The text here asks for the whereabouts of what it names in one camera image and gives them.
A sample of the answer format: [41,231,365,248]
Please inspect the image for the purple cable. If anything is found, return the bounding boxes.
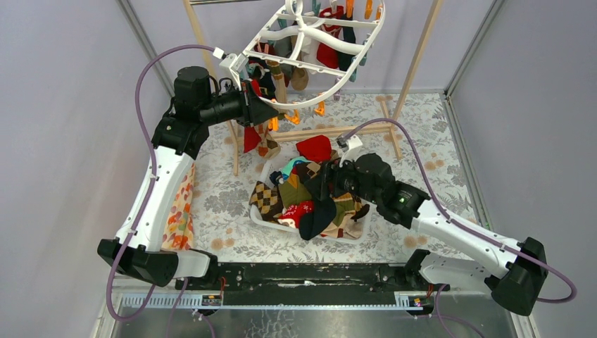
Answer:
[106,44,218,338]
[343,117,578,338]

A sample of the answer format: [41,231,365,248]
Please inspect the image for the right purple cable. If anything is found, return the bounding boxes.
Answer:
[343,117,578,338]

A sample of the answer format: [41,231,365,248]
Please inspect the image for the red snowflake christmas sock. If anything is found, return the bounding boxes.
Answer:
[277,201,314,229]

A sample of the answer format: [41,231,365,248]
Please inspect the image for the wooden drying rack frame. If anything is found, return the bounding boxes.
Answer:
[183,0,444,176]

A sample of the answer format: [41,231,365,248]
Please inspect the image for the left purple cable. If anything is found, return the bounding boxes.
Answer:
[106,44,218,338]

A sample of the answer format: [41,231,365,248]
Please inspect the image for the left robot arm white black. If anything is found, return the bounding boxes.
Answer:
[97,66,277,289]

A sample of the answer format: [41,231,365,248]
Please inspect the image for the floral grey table mat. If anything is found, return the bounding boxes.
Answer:
[191,94,479,263]

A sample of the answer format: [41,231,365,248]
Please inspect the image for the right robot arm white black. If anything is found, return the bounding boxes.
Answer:
[307,154,548,316]

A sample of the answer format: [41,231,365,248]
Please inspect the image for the patchwork brown green sock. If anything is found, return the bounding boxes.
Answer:
[321,193,370,240]

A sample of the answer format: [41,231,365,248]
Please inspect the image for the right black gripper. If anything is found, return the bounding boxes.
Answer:
[303,151,379,205]

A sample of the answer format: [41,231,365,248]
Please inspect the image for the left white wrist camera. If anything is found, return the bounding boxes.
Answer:
[211,47,249,89]

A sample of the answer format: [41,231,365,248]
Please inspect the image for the white round clip hanger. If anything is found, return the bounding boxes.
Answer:
[240,1,386,111]

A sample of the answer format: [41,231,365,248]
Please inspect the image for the white laundry basket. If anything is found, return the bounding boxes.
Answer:
[249,149,372,245]

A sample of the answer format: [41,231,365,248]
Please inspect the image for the red hanging sock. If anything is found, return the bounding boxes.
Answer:
[243,127,261,154]

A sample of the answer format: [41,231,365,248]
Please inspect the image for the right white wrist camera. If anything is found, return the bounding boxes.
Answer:
[337,134,363,167]

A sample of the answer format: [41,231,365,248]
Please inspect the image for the red sock behind basket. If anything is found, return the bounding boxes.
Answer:
[296,135,332,162]

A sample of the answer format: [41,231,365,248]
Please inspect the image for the brown argyle sock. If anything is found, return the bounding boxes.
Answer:
[249,181,284,223]

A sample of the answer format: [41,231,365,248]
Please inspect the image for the dark navy sock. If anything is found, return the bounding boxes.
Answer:
[299,175,337,240]

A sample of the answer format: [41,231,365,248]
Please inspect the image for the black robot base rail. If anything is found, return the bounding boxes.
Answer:
[175,263,440,308]

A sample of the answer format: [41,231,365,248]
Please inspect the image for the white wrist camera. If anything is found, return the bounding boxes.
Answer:
[337,134,363,167]
[211,47,249,89]

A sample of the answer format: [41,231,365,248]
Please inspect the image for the orange leaf patterned cloth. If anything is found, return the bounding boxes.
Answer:
[161,164,195,251]

